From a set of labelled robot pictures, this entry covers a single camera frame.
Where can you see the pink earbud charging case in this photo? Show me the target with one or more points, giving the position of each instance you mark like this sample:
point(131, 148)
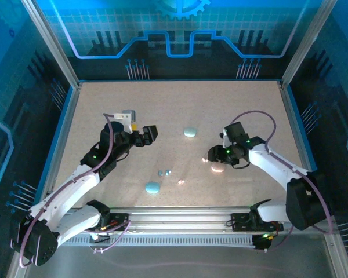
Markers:
point(217, 168)

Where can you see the pink earbud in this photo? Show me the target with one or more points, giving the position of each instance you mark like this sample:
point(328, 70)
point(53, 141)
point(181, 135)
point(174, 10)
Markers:
point(204, 159)
point(181, 182)

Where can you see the pale teal earbud charging case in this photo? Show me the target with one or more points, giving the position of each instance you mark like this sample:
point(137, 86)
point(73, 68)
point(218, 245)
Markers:
point(190, 132)

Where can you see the blue earbud charging case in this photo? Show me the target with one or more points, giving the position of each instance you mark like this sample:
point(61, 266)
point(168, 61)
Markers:
point(152, 188)

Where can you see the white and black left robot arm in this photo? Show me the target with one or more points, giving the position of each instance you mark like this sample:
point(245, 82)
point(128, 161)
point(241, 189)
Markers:
point(69, 188)

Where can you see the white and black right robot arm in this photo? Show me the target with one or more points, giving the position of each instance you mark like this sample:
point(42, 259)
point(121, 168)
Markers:
point(278, 165)

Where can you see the blue table edge trim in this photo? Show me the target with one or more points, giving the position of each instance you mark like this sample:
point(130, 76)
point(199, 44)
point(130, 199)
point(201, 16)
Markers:
point(64, 116)
point(298, 116)

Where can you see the small black controller module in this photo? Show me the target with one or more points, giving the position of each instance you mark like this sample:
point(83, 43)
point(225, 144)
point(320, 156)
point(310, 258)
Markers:
point(262, 243)
point(96, 237)

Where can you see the blue printed side panel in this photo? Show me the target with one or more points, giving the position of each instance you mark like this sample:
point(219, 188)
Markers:
point(336, 87)
point(11, 87)

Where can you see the blue circuit print back panel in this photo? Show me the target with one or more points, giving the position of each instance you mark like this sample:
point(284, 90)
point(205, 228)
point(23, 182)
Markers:
point(174, 17)

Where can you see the grey metal shelf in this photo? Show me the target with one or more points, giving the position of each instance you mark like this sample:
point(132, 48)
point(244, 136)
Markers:
point(177, 263)

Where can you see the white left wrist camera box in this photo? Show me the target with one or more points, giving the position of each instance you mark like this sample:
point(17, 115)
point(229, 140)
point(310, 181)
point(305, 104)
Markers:
point(126, 117)

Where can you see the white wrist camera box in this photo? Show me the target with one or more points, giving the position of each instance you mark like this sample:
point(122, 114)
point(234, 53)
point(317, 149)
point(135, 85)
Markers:
point(126, 117)
point(225, 139)

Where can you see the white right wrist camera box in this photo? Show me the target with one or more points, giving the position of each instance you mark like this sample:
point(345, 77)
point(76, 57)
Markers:
point(225, 139)

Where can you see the aluminium table side rail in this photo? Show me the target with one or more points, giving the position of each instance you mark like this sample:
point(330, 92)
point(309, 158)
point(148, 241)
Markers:
point(71, 116)
point(291, 116)

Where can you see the aluminium arm base rail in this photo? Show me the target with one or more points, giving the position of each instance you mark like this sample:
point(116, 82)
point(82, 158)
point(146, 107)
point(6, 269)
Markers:
point(177, 220)

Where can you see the aluminium frame post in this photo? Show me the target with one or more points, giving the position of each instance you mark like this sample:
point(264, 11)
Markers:
point(304, 49)
point(55, 49)

